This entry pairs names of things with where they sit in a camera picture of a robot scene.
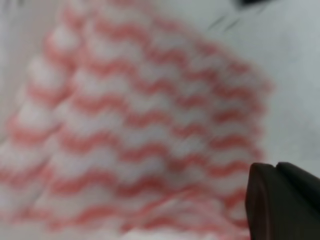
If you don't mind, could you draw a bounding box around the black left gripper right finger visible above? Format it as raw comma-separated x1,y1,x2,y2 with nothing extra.
276,162,320,213

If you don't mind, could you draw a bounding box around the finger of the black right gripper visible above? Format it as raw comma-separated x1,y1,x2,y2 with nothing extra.
232,0,268,10

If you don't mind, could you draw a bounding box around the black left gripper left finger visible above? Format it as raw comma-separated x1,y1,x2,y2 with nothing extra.
245,163,320,240

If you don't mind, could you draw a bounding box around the pink white wavy towel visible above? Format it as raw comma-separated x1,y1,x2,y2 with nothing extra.
0,0,271,240

